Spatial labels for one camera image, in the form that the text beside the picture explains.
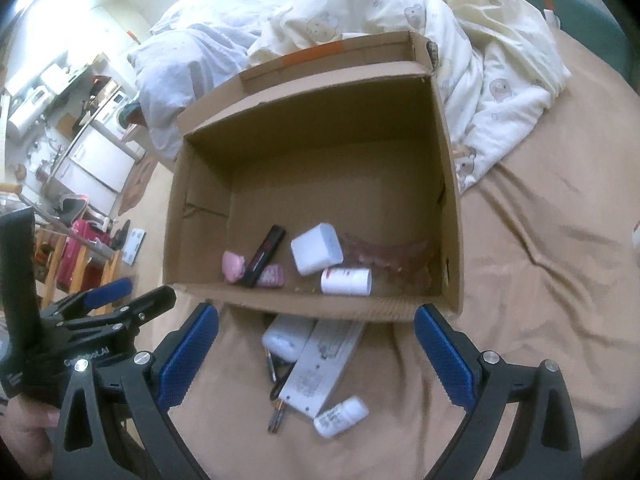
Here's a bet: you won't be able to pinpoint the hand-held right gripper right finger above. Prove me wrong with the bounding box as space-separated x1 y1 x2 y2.
414 304 583 480

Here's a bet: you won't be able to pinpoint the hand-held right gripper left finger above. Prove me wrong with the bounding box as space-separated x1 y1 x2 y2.
52 301 220 480

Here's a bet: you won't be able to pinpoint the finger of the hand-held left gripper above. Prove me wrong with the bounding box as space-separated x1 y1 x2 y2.
50 278 133 319
65 285 177 334

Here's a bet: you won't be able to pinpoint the dark pen-like tools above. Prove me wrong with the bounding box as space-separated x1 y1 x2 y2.
264 349 298 436

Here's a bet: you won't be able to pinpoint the pink oval case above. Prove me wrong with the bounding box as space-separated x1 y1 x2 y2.
222 251 247 282

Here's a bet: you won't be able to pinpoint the white earbuds case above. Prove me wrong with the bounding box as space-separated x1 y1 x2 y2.
261 316 316 361

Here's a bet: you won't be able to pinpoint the pink transparent bag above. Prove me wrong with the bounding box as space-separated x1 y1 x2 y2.
344 232 436 288

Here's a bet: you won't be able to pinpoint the small white pill bottle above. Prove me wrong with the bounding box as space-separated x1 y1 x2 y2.
314 395 370 439

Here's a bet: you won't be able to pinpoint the black rectangular tube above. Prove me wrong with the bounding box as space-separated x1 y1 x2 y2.
241 225 287 288

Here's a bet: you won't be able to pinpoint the long white remote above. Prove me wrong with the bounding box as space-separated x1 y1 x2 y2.
277 319 367 418

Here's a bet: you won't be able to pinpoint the white pill bottle red label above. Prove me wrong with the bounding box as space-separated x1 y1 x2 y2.
320 267 372 297

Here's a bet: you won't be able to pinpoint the white charger adapter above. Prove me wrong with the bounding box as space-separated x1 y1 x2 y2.
290 222 344 276

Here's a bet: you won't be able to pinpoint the cardboard box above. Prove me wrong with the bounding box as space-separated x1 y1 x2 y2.
162 30 463 321

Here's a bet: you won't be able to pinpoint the person's left hand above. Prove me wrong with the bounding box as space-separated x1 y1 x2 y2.
0 399 61 480

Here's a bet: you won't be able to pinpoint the wooden chair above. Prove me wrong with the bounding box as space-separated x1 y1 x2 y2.
35 230 123 311

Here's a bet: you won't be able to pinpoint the red bag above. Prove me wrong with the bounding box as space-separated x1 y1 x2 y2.
57 220 111 288

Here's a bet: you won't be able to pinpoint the white bathroom scale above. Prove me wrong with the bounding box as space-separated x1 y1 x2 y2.
122 230 149 266

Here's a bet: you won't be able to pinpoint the brown doormat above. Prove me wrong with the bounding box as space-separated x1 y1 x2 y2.
120 157 157 213

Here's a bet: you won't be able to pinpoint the white cabinet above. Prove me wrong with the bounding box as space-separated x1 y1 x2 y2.
65 127 136 193

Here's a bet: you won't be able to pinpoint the bed with beige sheet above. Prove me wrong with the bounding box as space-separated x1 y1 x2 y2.
120 25 640 480

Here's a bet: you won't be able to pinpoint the white washing machine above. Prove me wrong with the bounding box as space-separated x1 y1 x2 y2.
102 90 135 137

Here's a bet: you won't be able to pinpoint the cluttered kitchen shelf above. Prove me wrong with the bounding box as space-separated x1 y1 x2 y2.
0 60 121 136

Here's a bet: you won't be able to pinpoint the lilac duvet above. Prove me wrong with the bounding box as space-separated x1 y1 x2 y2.
127 0 281 161

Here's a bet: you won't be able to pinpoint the cream printed blanket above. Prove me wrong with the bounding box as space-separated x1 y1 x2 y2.
247 0 572 196

